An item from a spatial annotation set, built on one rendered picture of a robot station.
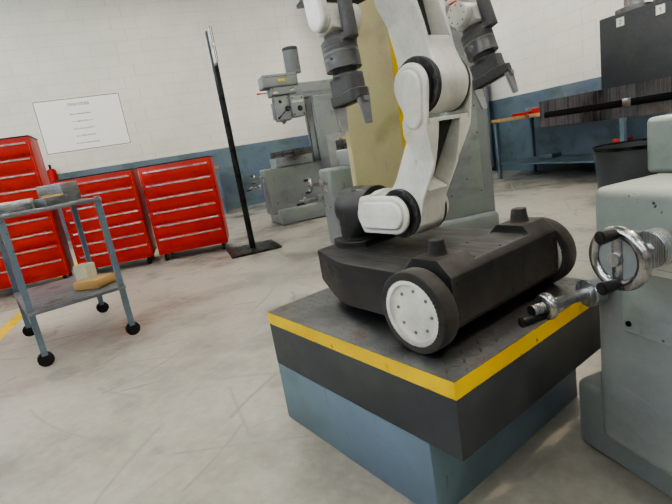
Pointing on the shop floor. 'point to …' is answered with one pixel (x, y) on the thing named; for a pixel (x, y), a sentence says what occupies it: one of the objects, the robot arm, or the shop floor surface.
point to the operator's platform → (430, 387)
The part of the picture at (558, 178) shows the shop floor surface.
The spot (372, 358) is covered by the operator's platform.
